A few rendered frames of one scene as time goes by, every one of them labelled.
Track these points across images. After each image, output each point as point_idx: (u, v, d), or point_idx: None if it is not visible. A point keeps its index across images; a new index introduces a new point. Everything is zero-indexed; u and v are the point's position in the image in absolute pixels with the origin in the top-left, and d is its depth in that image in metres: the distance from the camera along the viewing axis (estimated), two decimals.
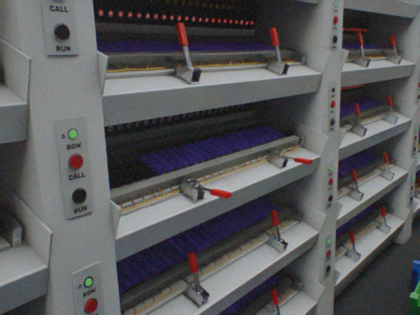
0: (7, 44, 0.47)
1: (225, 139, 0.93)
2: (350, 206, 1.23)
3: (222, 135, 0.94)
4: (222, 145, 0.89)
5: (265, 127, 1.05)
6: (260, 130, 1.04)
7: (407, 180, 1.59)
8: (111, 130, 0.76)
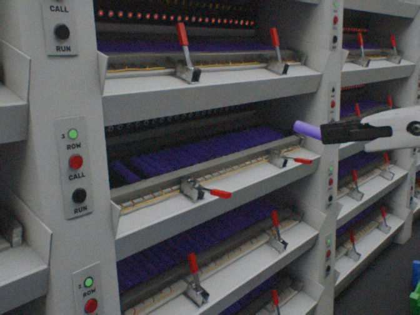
0: (7, 44, 0.47)
1: (225, 139, 0.93)
2: (350, 206, 1.23)
3: (222, 135, 0.94)
4: (222, 145, 0.89)
5: (265, 127, 1.05)
6: (260, 130, 1.04)
7: (407, 180, 1.59)
8: (111, 130, 0.76)
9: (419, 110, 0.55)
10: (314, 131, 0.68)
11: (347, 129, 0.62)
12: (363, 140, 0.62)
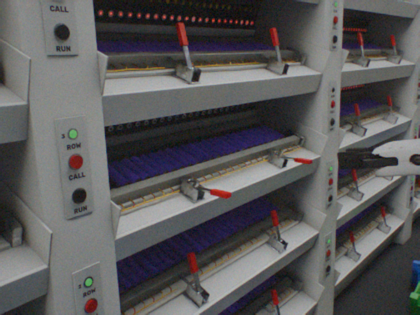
0: (7, 44, 0.47)
1: (225, 139, 0.93)
2: (350, 206, 1.23)
3: (222, 135, 0.94)
4: (222, 145, 0.89)
5: (265, 127, 1.05)
6: (260, 130, 1.04)
7: (407, 180, 1.59)
8: (111, 130, 0.76)
9: (419, 145, 0.69)
10: (137, 168, 0.73)
11: (360, 158, 0.76)
12: (374, 167, 0.75)
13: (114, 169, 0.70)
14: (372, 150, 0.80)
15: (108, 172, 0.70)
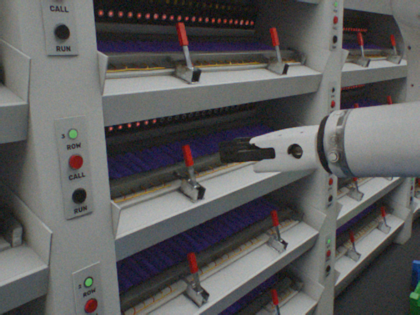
0: (7, 44, 0.47)
1: (220, 136, 0.94)
2: (350, 206, 1.23)
3: (217, 132, 0.95)
4: (216, 142, 0.90)
5: (261, 124, 1.06)
6: (256, 127, 1.04)
7: (407, 180, 1.59)
8: (111, 130, 0.76)
9: (300, 132, 0.54)
10: (131, 164, 0.73)
11: (238, 149, 0.60)
12: (255, 160, 0.60)
13: (108, 165, 0.71)
14: None
15: None
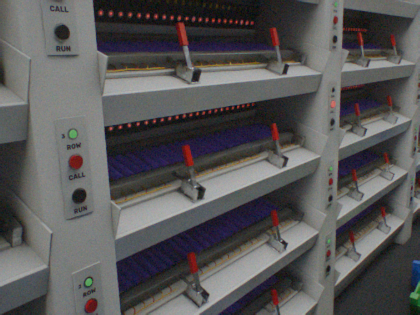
0: (7, 44, 0.47)
1: (220, 136, 0.94)
2: (350, 206, 1.23)
3: (217, 132, 0.95)
4: (216, 142, 0.90)
5: (260, 124, 1.06)
6: (255, 127, 1.04)
7: (407, 180, 1.59)
8: (111, 130, 0.76)
9: None
10: (131, 164, 0.73)
11: None
12: None
13: (107, 165, 0.71)
14: None
15: None
